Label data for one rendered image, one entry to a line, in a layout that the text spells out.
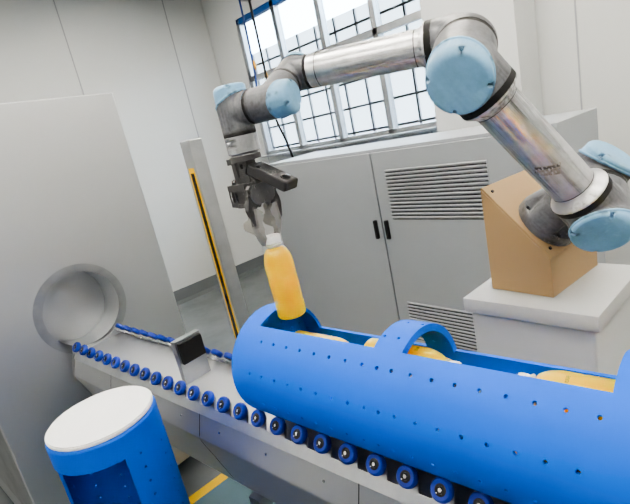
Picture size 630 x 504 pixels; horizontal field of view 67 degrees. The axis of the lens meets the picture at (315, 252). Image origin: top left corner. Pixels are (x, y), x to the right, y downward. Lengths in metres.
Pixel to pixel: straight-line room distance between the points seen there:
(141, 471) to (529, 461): 0.97
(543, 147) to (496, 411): 0.47
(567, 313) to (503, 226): 0.25
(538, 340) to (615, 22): 2.63
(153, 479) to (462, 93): 1.19
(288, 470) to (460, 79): 0.96
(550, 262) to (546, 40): 2.64
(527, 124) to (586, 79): 2.71
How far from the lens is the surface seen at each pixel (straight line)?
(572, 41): 3.68
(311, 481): 1.24
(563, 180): 1.01
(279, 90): 1.02
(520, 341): 1.29
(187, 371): 1.68
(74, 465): 1.41
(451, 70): 0.88
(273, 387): 1.12
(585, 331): 1.21
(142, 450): 1.41
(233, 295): 1.92
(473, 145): 2.54
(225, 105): 1.09
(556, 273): 1.26
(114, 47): 5.85
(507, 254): 1.28
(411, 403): 0.89
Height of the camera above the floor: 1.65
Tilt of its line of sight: 15 degrees down
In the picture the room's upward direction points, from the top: 12 degrees counter-clockwise
